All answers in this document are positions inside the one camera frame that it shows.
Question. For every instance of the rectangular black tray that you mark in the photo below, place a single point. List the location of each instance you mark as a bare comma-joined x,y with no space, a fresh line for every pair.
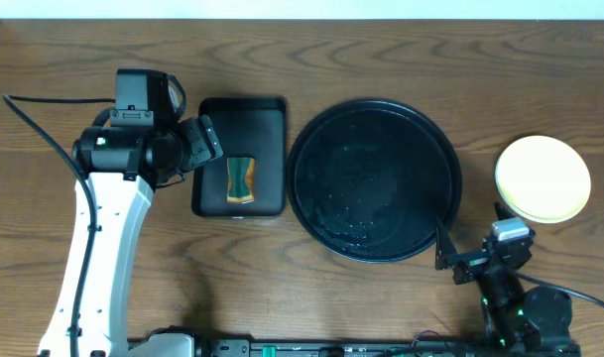
246,127

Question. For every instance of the yellow plate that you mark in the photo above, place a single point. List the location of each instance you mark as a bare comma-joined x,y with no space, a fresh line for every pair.
542,163

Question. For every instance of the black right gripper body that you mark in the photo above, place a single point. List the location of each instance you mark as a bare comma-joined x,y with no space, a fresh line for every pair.
471,267

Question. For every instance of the light green plate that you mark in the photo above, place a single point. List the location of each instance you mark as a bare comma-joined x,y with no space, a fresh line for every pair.
546,206

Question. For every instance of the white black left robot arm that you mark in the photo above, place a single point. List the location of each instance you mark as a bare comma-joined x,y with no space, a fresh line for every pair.
112,199

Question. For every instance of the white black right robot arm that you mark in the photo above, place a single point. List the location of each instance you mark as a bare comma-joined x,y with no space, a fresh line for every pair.
531,322

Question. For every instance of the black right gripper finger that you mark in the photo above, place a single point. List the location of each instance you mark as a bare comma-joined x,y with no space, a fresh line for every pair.
502,212
446,255

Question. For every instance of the round black tray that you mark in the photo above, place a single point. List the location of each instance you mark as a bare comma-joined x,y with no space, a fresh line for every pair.
372,179

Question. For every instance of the orange green sponge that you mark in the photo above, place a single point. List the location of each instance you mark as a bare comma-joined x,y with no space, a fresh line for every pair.
240,171

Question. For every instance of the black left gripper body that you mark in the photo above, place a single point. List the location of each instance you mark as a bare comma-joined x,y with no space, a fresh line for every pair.
200,144

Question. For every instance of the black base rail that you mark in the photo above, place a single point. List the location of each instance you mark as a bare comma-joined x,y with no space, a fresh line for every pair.
331,348

